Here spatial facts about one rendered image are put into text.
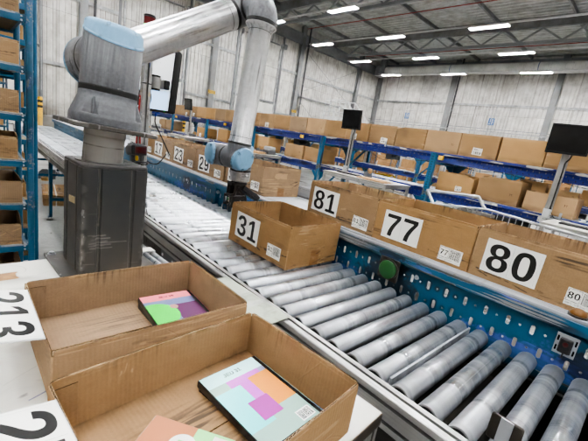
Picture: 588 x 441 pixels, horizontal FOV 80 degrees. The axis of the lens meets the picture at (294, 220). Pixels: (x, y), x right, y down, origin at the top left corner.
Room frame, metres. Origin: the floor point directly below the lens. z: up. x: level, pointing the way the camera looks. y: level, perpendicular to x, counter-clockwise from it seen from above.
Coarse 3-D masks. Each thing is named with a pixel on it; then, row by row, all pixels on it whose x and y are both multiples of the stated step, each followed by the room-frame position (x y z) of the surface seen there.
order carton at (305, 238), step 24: (264, 216) 1.35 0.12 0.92; (288, 216) 1.67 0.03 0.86; (312, 216) 1.56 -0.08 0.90; (240, 240) 1.45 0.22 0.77; (264, 240) 1.33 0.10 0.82; (288, 240) 1.24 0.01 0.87; (312, 240) 1.32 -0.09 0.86; (336, 240) 1.43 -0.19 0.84; (288, 264) 1.24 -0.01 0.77; (312, 264) 1.34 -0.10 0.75
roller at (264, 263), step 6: (234, 264) 1.21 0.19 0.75; (240, 264) 1.22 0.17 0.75; (246, 264) 1.23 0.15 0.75; (252, 264) 1.25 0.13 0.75; (258, 264) 1.26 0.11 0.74; (264, 264) 1.28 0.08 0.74; (270, 264) 1.30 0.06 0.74; (228, 270) 1.17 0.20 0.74; (234, 270) 1.18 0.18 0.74; (240, 270) 1.19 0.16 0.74
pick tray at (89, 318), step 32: (32, 288) 0.67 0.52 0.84; (64, 288) 0.72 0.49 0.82; (96, 288) 0.76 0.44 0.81; (128, 288) 0.82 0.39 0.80; (160, 288) 0.88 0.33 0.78; (192, 288) 0.91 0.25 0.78; (224, 288) 0.81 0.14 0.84; (64, 320) 0.69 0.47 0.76; (96, 320) 0.71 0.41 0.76; (128, 320) 0.73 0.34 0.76; (192, 320) 0.64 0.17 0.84; (224, 320) 0.70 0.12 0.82; (64, 352) 0.48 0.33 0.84; (96, 352) 0.52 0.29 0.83; (128, 352) 0.55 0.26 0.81
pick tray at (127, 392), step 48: (192, 336) 0.59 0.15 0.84; (240, 336) 0.68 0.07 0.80; (288, 336) 0.63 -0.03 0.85; (96, 384) 0.46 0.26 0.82; (144, 384) 0.52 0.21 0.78; (192, 384) 0.56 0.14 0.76; (336, 384) 0.55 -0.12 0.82; (96, 432) 0.43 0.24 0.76; (240, 432) 0.47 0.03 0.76; (336, 432) 0.49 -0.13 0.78
